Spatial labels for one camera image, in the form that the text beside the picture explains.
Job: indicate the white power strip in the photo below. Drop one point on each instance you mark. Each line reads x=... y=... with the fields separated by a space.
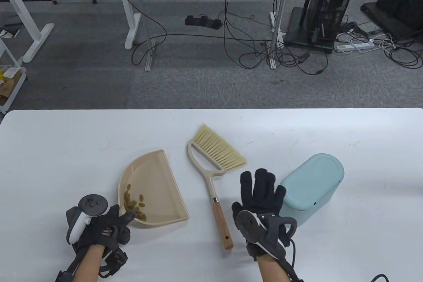
x=353 y=46

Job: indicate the person's left hand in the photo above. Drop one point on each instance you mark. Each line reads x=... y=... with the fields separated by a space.
x=112 y=229

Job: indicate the white legged desk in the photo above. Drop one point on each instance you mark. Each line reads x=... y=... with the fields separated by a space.
x=130 y=20

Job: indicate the black round tracker mount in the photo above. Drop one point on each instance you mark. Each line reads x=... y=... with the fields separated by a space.
x=248 y=224

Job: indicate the black computer tower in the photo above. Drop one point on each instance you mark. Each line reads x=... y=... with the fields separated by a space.
x=327 y=7

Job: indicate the white table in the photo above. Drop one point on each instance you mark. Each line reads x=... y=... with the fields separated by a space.
x=66 y=149

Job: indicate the person's right hand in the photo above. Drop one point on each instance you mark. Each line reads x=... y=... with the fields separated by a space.
x=261 y=196

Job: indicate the person's right forearm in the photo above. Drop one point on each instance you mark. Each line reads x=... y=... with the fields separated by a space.
x=272 y=270

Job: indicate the beige plastic dustpan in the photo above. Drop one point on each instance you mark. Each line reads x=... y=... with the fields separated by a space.
x=155 y=189

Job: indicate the white and black controller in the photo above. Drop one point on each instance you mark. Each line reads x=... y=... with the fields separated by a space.
x=92 y=204

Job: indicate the mint green desktop trash can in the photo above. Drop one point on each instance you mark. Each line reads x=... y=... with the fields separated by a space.
x=310 y=182

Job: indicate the black power strip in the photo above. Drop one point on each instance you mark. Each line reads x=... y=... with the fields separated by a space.
x=203 y=21

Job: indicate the person's left forearm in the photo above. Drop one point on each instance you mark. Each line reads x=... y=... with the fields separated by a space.
x=87 y=263

